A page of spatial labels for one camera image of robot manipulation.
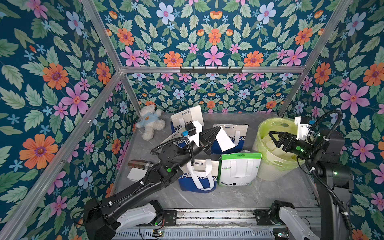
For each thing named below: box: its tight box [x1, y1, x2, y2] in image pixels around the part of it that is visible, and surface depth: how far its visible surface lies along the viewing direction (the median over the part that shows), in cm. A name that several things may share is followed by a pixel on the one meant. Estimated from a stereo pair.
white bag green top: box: [217, 152, 263, 186], surface depth 74 cm
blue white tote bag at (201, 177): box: [178, 159, 220, 193], surface depth 70 cm
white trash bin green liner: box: [254, 117, 306, 181], surface depth 71 cm
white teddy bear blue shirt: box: [135, 101, 166, 141], surface depth 109 cm
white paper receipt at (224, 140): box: [216, 126, 236, 152], surface depth 60 cm
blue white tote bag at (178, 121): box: [170, 105, 205, 134], surface depth 90 cm
